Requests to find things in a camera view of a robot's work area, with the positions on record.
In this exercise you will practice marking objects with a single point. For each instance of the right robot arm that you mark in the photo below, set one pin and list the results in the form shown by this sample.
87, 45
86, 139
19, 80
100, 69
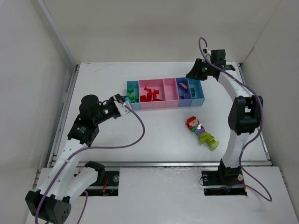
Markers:
244, 117

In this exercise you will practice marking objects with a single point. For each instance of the lime green duplo stack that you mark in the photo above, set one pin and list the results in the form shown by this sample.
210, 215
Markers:
209, 140

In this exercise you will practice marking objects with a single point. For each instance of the large pink bin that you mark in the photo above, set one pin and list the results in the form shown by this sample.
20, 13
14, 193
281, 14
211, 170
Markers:
157, 84

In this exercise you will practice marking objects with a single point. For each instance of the red duplo roof brick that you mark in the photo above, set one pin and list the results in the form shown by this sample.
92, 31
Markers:
156, 100

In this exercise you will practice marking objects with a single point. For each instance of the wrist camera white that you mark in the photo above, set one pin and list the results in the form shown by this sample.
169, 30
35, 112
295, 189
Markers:
124, 107
207, 52

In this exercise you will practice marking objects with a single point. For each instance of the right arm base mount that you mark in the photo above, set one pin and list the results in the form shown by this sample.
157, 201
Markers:
215, 185

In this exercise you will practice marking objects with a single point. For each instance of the purple flower duplo brick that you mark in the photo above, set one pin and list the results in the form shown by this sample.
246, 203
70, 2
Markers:
199, 130

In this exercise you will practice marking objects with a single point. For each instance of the light blue bin right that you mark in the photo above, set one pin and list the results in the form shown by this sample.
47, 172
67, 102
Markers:
199, 98

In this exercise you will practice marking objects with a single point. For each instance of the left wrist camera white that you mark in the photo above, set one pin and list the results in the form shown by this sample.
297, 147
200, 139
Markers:
124, 107

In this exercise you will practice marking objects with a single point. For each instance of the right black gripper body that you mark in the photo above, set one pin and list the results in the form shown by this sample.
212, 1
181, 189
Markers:
197, 70

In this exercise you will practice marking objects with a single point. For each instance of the red brick cluster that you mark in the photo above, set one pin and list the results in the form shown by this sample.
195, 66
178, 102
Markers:
143, 98

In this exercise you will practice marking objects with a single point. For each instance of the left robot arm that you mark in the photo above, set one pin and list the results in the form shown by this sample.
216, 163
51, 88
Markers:
51, 202

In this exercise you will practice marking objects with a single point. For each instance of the lavender duplo brick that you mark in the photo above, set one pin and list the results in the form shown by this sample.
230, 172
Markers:
185, 96

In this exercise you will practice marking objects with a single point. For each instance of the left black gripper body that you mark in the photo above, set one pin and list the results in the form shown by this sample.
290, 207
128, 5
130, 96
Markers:
117, 98

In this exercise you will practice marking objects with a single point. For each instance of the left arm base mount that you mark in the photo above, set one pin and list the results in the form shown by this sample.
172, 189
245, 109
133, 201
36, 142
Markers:
107, 182

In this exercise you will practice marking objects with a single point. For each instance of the red flower duplo brick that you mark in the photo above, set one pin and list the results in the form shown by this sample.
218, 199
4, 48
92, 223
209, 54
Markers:
192, 123

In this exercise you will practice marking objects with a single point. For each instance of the teal frog duplo brick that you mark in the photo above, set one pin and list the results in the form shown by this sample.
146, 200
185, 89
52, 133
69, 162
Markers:
193, 93

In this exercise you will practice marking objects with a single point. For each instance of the aluminium rail front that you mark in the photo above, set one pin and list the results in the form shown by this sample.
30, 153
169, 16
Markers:
179, 164

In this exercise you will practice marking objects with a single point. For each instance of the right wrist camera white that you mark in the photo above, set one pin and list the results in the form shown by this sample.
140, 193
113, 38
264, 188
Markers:
207, 52

